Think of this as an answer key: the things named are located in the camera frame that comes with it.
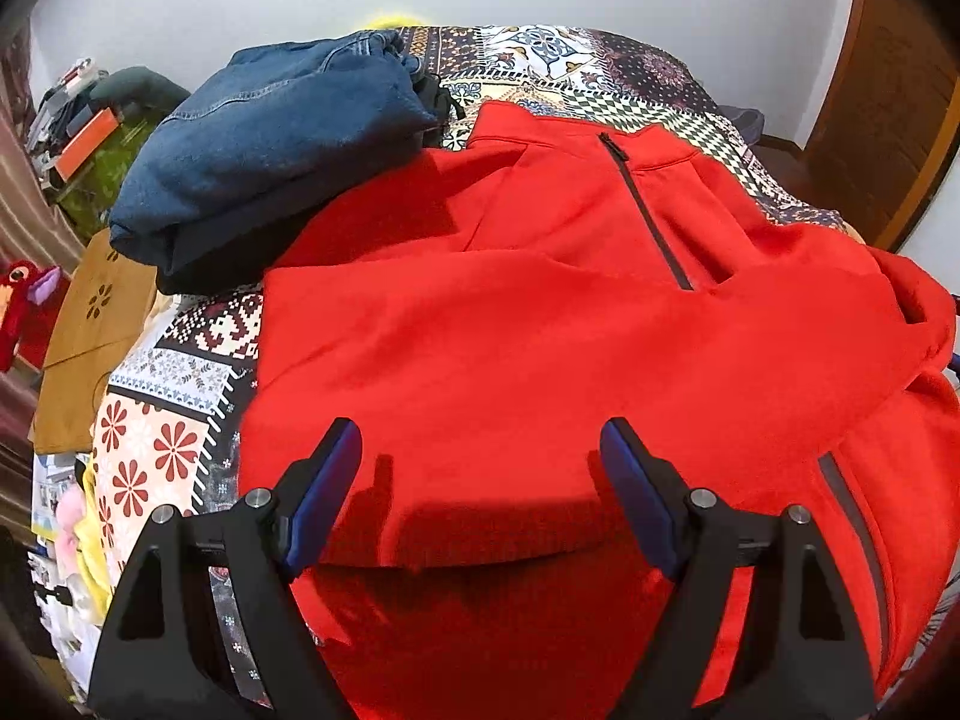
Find red zip jacket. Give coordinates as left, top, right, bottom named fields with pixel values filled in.
left=241, top=101, right=958, bottom=718

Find yellow fleece blanket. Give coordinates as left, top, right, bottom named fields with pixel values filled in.
left=73, top=457, right=112, bottom=628

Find patchwork patterned bedspread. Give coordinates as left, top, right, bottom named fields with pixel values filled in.
left=89, top=23, right=853, bottom=706

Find red plush toy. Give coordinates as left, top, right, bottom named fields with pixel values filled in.
left=0, top=260, right=70, bottom=372

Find striped brown curtain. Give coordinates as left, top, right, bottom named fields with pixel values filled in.
left=2, top=21, right=83, bottom=539

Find green patterned storage box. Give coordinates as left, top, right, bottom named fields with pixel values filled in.
left=53, top=114, right=161, bottom=242

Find orange flat box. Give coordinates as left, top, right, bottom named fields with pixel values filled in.
left=53, top=107, right=119, bottom=181

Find folded blue jeans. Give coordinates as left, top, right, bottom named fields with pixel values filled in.
left=109, top=29, right=436, bottom=296

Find brown wooden wardrobe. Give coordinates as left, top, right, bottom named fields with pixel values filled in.
left=804, top=0, right=958, bottom=250

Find grey backpack on floor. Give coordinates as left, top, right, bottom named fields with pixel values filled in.
left=719, top=106, right=765, bottom=146

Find folded black garment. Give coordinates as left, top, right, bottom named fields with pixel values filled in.
left=413, top=73, right=466, bottom=148

